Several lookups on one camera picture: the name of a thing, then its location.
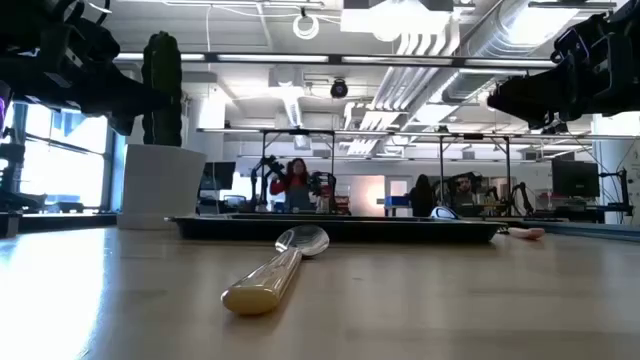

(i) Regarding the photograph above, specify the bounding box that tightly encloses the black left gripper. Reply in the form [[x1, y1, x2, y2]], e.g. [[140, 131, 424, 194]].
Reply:
[[24, 0, 170, 137]]

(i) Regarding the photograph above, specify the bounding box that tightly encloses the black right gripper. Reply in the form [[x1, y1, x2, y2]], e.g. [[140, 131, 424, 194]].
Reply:
[[487, 0, 640, 132]]

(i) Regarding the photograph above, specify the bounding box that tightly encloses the metal spoon with wooden handle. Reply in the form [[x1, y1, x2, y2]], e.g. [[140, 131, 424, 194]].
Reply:
[[220, 224, 331, 317]]

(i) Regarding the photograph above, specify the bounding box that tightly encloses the dark green serving tray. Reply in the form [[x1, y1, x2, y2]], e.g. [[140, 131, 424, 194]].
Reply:
[[167, 213, 507, 245]]

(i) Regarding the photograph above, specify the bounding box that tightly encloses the green cactus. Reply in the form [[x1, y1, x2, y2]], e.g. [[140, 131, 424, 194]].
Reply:
[[141, 30, 184, 148]]

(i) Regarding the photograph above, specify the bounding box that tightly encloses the white hexagonal planter pot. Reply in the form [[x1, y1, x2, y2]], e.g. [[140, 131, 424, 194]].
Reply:
[[117, 143, 208, 231]]

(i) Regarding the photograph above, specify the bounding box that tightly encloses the black computer monitor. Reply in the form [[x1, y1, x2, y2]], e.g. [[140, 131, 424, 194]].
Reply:
[[199, 160, 237, 192], [551, 159, 601, 199]]

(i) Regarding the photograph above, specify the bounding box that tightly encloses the person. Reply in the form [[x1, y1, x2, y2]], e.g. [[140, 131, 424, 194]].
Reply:
[[451, 174, 477, 217], [408, 173, 437, 218], [269, 157, 315, 214]]

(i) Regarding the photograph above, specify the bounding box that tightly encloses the black overhead crossbar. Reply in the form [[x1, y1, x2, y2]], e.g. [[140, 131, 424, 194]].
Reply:
[[113, 51, 557, 69]]

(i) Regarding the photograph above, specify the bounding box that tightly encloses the black background workstation frame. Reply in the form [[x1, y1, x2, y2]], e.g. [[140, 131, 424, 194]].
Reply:
[[259, 128, 337, 215], [437, 132, 512, 217]]

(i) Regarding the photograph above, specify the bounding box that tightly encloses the black aluminium table frame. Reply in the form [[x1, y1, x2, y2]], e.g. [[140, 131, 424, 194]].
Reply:
[[0, 209, 640, 244]]

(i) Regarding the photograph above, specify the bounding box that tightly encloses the white coiled cable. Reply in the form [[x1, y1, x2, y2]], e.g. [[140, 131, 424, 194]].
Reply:
[[291, 13, 321, 42]]

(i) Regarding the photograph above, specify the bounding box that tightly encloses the black overhead camera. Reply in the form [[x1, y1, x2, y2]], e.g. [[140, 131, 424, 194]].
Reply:
[[329, 78, 350, 100]]

